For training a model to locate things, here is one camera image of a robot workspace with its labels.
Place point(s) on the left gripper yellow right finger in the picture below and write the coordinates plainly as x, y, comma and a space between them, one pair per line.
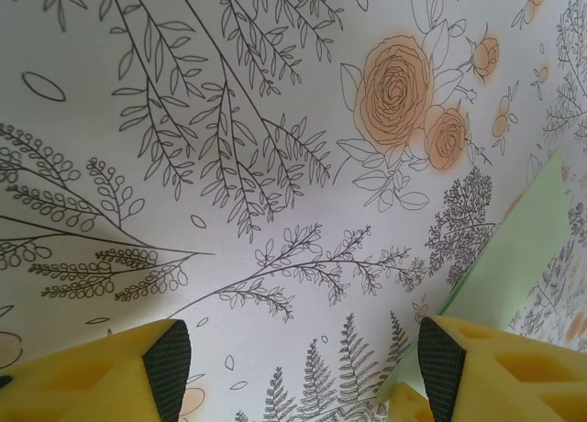
513, 385

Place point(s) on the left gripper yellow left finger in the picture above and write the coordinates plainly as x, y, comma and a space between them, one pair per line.
82, 385

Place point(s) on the floral patterned table cover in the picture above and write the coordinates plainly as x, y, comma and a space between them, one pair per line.
275, 165

